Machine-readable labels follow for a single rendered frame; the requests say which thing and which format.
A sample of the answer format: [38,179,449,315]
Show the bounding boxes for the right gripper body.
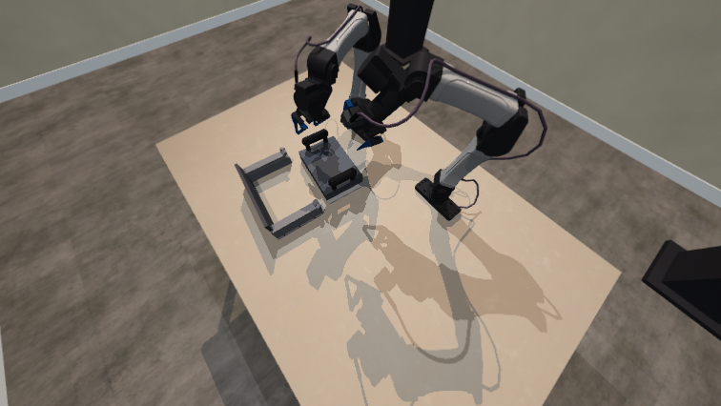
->
[291,104,330,124]

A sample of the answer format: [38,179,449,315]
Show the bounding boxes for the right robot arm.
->
[294,3,381,112]

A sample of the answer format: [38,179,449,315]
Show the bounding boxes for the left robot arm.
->
[357,46,528,220]

